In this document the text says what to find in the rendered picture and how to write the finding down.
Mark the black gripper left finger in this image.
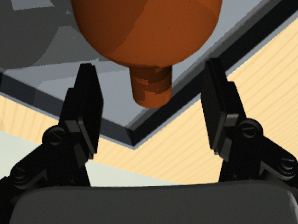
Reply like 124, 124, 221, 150
0, 63, 104, 224

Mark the dark grey tray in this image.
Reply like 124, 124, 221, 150
0, 0, 298, 151

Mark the dark brown bottle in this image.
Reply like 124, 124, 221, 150
70, 0, 223, 108

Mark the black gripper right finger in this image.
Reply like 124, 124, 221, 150
201, 58, 298, 205

